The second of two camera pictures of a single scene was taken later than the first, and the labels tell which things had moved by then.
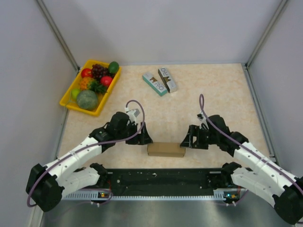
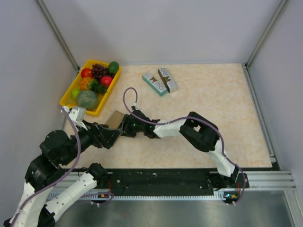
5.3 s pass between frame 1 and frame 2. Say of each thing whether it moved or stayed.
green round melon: stayed
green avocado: stayed
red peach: stayed
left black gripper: moved
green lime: stayed
